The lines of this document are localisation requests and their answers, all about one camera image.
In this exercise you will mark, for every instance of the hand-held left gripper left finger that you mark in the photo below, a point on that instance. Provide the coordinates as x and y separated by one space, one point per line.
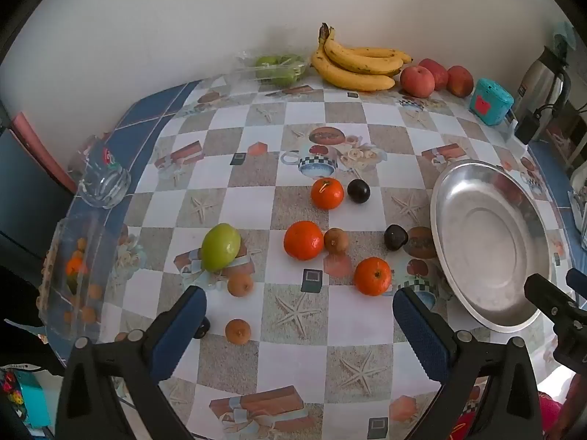
181 330

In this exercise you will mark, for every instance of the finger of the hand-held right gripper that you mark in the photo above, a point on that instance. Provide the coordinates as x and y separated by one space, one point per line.
545 295
578 280

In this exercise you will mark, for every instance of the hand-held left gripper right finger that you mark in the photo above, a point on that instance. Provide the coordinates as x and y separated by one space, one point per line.
422 334

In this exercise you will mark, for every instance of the small dark plum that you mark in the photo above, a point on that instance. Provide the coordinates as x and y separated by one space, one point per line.
204 328

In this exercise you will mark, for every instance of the small brown fruit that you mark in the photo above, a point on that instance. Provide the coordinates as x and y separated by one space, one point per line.
240 285
237 331

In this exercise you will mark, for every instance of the round steel plate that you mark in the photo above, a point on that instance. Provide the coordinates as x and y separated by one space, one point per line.
490 247

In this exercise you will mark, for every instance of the green apple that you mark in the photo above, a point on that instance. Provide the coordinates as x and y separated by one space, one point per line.
221 246

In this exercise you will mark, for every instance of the brown kiwi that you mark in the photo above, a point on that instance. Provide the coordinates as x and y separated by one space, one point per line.
336 240

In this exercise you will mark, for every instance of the orange with pale sticker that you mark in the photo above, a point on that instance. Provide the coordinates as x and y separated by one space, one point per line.
328 193

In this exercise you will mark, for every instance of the white plastic packet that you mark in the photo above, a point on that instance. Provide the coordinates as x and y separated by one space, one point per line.
580 211

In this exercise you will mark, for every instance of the clear plastic box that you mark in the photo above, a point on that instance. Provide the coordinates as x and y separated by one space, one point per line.
73 279

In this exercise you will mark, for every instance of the small tangerine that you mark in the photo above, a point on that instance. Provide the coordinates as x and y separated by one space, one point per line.
74 266

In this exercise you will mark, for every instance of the checkered printed tablecloth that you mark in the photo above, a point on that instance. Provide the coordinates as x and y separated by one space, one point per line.
229 201

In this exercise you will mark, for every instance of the teal cardboard box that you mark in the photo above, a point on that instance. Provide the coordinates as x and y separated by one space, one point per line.
34 398

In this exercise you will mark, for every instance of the glass mug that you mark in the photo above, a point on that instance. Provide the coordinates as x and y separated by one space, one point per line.
103 178

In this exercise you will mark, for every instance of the teal box with red label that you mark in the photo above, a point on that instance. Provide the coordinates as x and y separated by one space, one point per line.
491 101

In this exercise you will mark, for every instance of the steel thermos jug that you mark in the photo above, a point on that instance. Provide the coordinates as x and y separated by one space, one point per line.
540 78

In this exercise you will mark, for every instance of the red apple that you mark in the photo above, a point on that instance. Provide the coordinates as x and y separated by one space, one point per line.
416 81
438 71
461 81

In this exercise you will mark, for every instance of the yellow banana bunch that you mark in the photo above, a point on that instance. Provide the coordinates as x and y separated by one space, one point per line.
353 71

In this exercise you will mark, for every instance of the green lime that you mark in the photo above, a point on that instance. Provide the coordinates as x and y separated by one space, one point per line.
286 77
267 62

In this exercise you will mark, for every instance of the clear plastic clamshell container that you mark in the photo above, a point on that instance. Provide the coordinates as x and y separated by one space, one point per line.
275 69

